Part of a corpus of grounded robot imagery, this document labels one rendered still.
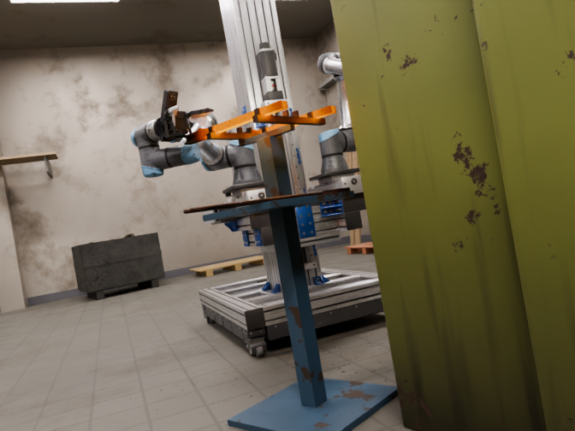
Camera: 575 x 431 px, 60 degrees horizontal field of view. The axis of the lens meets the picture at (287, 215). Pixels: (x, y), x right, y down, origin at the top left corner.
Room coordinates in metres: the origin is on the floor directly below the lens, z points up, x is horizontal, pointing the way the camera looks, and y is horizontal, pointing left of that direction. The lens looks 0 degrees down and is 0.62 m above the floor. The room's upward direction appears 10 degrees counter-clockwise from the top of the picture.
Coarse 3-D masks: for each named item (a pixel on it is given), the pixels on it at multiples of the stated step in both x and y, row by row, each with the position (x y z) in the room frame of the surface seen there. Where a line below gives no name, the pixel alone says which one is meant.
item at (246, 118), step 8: (272, 104) 1.40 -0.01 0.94; (280, 104) 1.38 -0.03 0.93; (248, 112) 1.46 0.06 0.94; (264, 112) 1.42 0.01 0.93; (272, 112) 1.42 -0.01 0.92; (232, 120) 1.51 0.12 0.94; (240, 120) 1.49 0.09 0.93; (248, 120) 1.47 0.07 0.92; (200, 128) 1.60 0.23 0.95; (216, 128) 1.56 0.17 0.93; (224, 128) 1.54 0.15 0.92; (232, 128) 1.55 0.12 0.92; (184, 136) 1.67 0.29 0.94; (192, 136) 1.65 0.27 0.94; (200, 136) 1.60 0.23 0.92; (192, 144) 1.68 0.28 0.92
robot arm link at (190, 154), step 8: (208, 120) 2.04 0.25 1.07; (216, 120) 2.11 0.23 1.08; (192, 128) 1.95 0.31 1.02; (184, 144) 1.78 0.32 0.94; (200, 144) 1.89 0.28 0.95; (168, 152) 1.77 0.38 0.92; (176, 152) 1.76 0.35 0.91; (184, 152) 1.76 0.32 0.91; (192, 152) 1.76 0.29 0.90; (200, 152) 1.82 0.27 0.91; (168, 160) 1.77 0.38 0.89; (176, 160) 1.77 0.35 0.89; (184, 160) 1.77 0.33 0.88; (192, 160) 1.77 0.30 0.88
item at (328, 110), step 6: (324, 108) 1.58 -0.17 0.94; (330, 108) 1.56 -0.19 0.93; (306, 114) 1.63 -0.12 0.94; (318, 114) 1.60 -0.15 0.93; (324, 114) 1.58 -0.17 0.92; (330, 114) 1.59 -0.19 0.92; (270, 126) 1.73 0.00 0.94; (276, 126) 1.72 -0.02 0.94; (282, 126) 1.70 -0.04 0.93; (294, 126) 1.69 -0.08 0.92; (252, 132) 1.78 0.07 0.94; (258, 132) 1.77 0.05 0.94; (240, 144) 1.85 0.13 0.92
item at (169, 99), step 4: (164, 92) 1.70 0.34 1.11; (168, 92) 1.69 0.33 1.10; (172, 92) 1.70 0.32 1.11; (176, 92) 1.72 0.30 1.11; (164, 96) 1.70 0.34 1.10; (168, 96) 1.69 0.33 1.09; (172, 96) 1.70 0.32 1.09; (176, 96) 1.72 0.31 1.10; (164, 100) 1.71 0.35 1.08; (168, 100) 1.70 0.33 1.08; (172, 100) 1.71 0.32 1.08; (176, 100) 1.73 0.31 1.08; (164, 104) 1.71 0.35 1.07; (168, 104) 1.71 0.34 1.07; (172, 104) 1.72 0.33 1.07; (176, 104) 1.74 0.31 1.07; (164, 108) 1.71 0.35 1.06; (168, 108) 1.71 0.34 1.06; (160, 120) 1.73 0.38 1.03
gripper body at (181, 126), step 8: (184, 112) 1.69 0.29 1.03; (168, 120) 1.69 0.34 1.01; (176, 120) 1.68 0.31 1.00; (184, 120) 1.70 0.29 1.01; (160, 128) 1.74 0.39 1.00; (168, 128) 1.68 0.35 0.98; (176, 128) 1.66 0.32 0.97; (184, 128) 1.70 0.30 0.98; (160, 136) 1.74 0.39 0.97; (168, 136) 1.69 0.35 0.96; (176, 136) 1.72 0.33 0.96
